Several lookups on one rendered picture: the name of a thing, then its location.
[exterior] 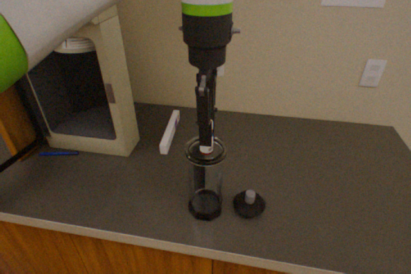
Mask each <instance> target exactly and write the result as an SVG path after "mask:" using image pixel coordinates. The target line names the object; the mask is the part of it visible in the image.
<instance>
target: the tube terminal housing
mask: <svg viewBox="0 0 411 274"><path fill-rule="evenodd" d="M98 20H99V23H98V24H97V25H84V26H82V27H81V28H80V29H79V30H78V31H76V32H74V33H73V34H72V35H71V37H83V38H89V39H91V40H92V41H93V42H94V44H95V46H96V52H97V56H98V61H99V64H100V69H101V75H102V78H103V83H104V86H105V83H111V84H112V88H113V93H114V98H115V102H116V104H114V103H109V106H110V111H111V114H112V120H113V123H114V129H115V132H116V140H114V141H112V140H106V139H95V138H94V137H92V138H89V137H83V136H77V135H66V134H61V133H53V132H52V131H51V130H50V129H49V126H48V123H47V121H46V118H45V115H44V113H43V111H42V108H41V105H40V103H39V100H38V99H37V97H36V94H35V91H34V89H33V86H32V84H31V81H30V79H29V76H28V73H26V75H27V77H28V80H29V83H30V85H31V88H32V90H33V93H34V95H35V99H36V100H37V103H38V104H39V107H40V109H41V111H42V114H43V117H44V120H45V122H46V124H47V127H48V130H49V132H50V134H51V136H46V139H47V140H48V143H49V145H50V147H53V148H63V149H69V150H79V151H89V152H95V153H104V154H110V155H120V156H126V157H129V155H130V154H131V152H132V150H133V149H134V148H135V146H136V144H137V143H138V141H139V132H138V128H137V121H136V113H135V109H134V102H133V97H132V91H131V86H130V78H129V74H128V67H127V63H126V59H125V52H124V47H123V40H122V36H121V28H120V24H119V17H118V9H117V5H116V4H115V5H113V6H111V7H110V8H108V9H106V10H105V11H104V12H103V13H101V14H100V15H99V16H98ZM105 92H106V93H107V91H106V88H105ZM107 98H108V94H107ZM108 101H109V98H108Z"/></svg>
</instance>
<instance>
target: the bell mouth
mask: <svg viewBox="0 0 411 274"><path fill-rule="evenodd" d="M95 50H96V46H95V44H94V42H93V41H92V40H91V39H89V38H83V37H69V38H68V39H67V40H65V41H64V42H63V43H62V44H61V45H59V46H58V47H57V48H55V49H54V51H57V52H61V53H71V54H77V53H83V52H86V53H88V51H95Z"/></svg>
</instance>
